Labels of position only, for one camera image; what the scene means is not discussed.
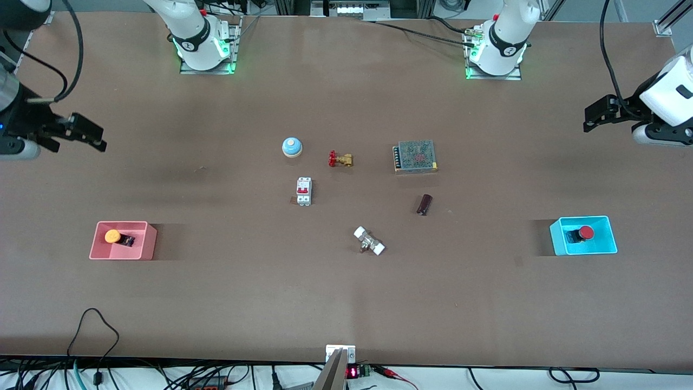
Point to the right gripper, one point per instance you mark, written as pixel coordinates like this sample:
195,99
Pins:
28,120

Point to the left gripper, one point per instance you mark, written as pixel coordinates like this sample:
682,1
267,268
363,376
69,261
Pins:
631,108

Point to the yellow push button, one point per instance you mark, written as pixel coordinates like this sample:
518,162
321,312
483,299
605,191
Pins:
112,236

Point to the red push button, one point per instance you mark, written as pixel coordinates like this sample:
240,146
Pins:
586,233

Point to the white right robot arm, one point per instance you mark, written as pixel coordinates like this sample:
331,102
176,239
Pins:
192,32

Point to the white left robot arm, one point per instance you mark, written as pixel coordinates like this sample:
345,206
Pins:
506,43

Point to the pink plastic box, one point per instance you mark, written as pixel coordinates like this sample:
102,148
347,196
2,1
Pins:
138,250

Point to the cyan plastic box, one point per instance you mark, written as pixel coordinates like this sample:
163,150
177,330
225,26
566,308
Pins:
603,246

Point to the metal mesh power supply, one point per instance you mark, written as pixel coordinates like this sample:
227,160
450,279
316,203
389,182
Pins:
416,156

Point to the dark brown capacitor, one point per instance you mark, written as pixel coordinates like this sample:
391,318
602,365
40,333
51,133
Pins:
424,204

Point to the blue white call bell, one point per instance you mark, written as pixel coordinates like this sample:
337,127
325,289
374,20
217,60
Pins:
292,146

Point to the white circuit breaker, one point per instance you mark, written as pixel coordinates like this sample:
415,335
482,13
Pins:
303,189

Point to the metal white pipe fitting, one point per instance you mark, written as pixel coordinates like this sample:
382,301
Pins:
369,241

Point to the lit control unit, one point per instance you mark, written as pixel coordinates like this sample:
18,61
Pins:
351,8

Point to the red clip lead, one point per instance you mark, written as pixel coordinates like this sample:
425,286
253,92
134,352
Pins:
395,375

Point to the red digit display module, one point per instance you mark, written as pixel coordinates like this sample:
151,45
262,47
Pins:
352,372

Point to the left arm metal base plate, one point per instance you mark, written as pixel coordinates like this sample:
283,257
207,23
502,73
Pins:
514,77

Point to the aluminium frame profile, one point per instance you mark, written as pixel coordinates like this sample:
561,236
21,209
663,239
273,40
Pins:
671,16

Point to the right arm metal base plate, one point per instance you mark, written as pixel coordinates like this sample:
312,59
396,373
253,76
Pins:
233,54

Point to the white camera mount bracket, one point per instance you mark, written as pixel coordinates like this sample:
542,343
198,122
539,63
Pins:
340,349

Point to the grey camera mount bar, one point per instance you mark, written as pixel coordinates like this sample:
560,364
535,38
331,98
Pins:
331,374

